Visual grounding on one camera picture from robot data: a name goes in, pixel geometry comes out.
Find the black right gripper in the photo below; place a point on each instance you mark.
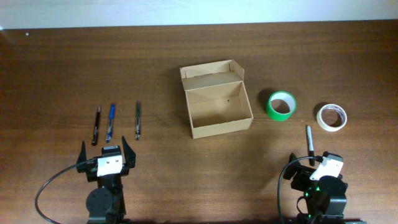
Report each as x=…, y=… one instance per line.
x=300, y=173

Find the dark grey clear pen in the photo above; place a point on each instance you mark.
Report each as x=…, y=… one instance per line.
x=138, y=121

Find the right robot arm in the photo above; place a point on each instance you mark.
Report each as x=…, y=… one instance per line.
x=324, y=192

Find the black and grey marker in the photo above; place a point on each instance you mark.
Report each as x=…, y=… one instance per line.
x=310, y=146

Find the open cardboard box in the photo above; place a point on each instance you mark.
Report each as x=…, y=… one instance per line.
x=216, y=96

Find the green tape roll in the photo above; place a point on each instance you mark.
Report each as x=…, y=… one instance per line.
x=286, y=97

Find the black pen silver tip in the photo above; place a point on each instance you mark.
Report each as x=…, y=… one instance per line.
x=96, y=127

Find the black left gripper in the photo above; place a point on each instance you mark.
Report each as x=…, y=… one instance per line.
x=91, y=168

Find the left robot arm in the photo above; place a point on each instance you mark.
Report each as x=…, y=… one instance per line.
x=105, y=203

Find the beige masking tape roll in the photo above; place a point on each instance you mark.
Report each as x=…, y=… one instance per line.
x=340, y=111

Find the blue clear pen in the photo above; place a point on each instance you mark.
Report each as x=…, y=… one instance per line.
x=109, y=134

